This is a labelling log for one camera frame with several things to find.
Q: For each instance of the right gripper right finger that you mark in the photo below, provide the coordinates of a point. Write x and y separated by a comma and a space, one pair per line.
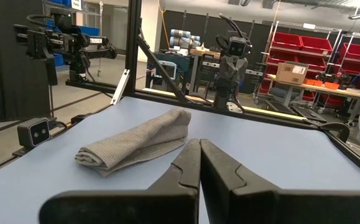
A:
260, 205

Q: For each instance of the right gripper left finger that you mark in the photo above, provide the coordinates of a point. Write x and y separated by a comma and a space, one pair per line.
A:
136, 205

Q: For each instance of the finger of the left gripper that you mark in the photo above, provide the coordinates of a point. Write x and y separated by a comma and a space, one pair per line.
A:
240, 71
226, 71

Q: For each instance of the grey waffle-weave towel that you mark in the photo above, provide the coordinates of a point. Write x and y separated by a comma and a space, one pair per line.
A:
136, 141

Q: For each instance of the black labelled robot arm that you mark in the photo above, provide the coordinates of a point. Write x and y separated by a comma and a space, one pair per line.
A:
58, 43

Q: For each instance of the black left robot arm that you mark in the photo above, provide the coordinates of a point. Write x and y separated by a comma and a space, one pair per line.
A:
224, 91

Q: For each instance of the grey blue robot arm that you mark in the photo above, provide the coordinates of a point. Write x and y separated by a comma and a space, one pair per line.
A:
184, 39

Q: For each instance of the cardboard box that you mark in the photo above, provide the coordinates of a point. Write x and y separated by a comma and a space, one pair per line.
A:
291, 73

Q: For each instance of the red storage bin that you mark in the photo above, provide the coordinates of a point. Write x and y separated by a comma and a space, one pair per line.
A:
287, 41
316, 44
358, 51

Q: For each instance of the blue equipment cart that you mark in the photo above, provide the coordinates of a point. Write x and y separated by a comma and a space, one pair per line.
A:
167, 67

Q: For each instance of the black floor mat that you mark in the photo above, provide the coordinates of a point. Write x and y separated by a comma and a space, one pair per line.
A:
294, 110

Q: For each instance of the orange small bins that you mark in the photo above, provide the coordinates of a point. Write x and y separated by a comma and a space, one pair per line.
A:
321, 84

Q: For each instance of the black desktop device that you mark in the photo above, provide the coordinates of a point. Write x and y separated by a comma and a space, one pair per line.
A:
335, 79

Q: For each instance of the long wooden workbench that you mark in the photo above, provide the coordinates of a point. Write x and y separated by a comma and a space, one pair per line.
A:
338, 91

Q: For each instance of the black table clamp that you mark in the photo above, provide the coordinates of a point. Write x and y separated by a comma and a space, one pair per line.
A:
336, 129

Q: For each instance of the black box-shaped device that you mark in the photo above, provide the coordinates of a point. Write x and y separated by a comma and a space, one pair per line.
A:
33, 133

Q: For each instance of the blue storage bins shelf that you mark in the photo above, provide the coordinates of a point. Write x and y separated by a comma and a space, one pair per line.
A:
89, 31

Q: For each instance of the black curtain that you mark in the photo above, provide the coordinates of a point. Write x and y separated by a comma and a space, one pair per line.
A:
21, 77

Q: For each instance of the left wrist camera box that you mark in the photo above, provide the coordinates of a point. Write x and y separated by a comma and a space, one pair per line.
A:
236, 48

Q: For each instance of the white metal bracket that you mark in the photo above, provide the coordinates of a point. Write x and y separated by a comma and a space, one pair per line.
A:
120, 87

